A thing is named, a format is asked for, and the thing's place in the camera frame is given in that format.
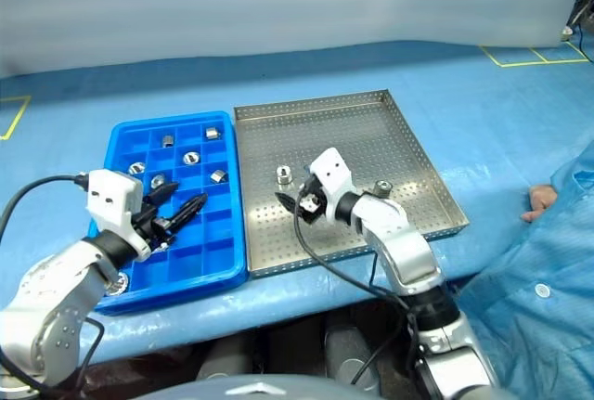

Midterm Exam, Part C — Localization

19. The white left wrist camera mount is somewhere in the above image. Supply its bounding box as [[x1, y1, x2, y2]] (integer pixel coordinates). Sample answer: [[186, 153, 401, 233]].
[[85, 169, 145, 264]]

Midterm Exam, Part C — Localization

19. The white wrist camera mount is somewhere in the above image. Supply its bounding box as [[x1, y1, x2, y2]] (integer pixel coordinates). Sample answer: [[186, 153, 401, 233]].
[[308, 148, 356, 225], [85, 169, 145, 264]]

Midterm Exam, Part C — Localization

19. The person's bare hand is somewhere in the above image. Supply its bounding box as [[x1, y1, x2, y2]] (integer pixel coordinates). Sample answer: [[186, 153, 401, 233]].
[[520, 184, 560, 224]]

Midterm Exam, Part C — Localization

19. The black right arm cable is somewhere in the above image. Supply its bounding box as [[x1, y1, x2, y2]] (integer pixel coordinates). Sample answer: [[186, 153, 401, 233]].
[[292, 185, 431, 388]]

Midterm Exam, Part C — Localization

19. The white foam backdrop sheet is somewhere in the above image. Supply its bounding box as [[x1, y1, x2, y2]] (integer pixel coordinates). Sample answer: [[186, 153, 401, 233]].
[[0, 0, 588, 80]]

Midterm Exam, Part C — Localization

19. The blue compartment tray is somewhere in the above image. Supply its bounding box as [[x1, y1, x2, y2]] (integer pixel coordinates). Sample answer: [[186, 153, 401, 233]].
[[92, 110, 248, 317]]

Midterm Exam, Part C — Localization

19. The large grey rounded cylinder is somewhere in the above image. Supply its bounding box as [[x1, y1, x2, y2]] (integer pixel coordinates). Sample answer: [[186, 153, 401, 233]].
[[324, 320, 382, 394]]

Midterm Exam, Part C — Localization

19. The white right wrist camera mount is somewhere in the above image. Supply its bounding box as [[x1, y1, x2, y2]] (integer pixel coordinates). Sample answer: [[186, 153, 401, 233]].
[[308, 148, 356, 225]]

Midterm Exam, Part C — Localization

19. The perforated metal tray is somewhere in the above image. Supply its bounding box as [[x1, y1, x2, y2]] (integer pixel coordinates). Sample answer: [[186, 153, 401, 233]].
[[233, 89, 471, 279]]

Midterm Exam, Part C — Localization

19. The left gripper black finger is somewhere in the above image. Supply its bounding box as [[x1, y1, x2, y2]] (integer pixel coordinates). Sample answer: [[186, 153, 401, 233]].
[[168, 192, 209, 232], [142, 182, 180, 207]]

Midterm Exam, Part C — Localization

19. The grey robot torso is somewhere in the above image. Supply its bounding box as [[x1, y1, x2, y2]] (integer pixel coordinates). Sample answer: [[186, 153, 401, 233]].
[[155, 373, 364, 400]]

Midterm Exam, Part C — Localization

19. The person in blue coat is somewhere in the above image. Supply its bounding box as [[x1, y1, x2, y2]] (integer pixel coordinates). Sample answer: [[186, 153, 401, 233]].
[[457, 139, 594, 400]]

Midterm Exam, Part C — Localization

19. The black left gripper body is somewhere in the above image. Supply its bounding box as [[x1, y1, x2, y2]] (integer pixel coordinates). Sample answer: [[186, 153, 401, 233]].
[[132, 203, 180, 247]]

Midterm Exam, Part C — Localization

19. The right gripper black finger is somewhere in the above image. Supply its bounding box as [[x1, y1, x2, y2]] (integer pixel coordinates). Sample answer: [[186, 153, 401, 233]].
[[299, 207, 323, 228], [274, 191, 299, 212]]

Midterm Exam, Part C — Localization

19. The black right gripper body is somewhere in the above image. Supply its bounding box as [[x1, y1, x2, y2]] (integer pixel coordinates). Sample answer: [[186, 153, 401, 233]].
[[298, 175, 329, 221]]

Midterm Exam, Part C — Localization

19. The thin blue cable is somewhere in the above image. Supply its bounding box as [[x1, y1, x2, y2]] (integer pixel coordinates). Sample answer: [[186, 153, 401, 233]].
[[574, 22, 593, 61]]

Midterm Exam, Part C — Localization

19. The small grey rounded cylinder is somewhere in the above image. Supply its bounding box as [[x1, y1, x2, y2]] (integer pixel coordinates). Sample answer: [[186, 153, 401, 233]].
[[196, 347, 254, 381]]

